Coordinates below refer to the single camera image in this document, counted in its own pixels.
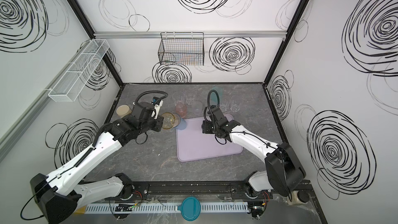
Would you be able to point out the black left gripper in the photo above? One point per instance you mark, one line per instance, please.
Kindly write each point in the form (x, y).
(157, 123)

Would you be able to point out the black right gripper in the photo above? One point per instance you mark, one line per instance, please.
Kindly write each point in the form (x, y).
(207, 126)

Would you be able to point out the tall yellow plastic glass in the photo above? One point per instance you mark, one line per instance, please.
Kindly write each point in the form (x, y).
(169, 121)

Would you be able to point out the tall blue textured glass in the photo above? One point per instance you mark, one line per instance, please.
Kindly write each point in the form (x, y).
(179, 123)

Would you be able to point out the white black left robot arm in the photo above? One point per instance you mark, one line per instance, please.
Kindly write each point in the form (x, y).
(62, 191)

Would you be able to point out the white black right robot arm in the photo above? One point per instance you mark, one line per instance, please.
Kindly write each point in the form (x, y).
(283, 170)

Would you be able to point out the lilac plastic tray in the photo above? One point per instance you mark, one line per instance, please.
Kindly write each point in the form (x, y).
(193, 145)

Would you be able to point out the clear faceted tumbler right back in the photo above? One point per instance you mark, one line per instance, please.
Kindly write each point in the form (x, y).
(224, 106)

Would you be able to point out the clear faceted tumbler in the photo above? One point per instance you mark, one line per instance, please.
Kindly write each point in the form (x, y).
(224, 106)
(190, 98)
(178, 97)
(235, 106)

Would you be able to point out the oat jar with beige lid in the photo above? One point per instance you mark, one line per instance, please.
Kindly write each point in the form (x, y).
(123, 111)

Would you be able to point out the clear faceted tumbler right front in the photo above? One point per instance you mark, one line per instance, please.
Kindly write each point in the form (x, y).
(235, 106)

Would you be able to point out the frosted dimpled glass left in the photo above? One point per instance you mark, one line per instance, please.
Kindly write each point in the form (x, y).
(197, 107)

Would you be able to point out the clear faceted tumbler middle back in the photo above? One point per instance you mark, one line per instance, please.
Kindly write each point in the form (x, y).
(190, 98)

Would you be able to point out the small pink plastic glass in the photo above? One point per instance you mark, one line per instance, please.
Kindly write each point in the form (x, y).
(181, 109)

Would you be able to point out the clear faceted tumbler middle front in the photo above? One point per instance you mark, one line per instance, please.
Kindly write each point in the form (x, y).
(178, 97)

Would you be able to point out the teal round lid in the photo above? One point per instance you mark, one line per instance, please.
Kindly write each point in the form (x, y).
(190, 208)

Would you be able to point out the grain jar with black lid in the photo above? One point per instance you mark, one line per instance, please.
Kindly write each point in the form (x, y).
(298, 197)

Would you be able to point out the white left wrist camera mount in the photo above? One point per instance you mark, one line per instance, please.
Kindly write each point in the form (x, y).
(157, 103)

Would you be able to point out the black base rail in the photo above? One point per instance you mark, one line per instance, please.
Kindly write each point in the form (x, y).
(236, 190)

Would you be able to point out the black wire wall basket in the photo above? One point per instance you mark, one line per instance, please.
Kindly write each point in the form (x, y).
(185, 51)

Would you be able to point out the white mesh wall shelf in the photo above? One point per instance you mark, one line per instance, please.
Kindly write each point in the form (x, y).
(87, 69)

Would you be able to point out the white slotted cable duct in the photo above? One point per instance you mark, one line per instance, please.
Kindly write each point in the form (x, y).
(160, 208)

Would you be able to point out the aluminium wall rail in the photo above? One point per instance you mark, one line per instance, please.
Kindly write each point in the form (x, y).
(189, 34)

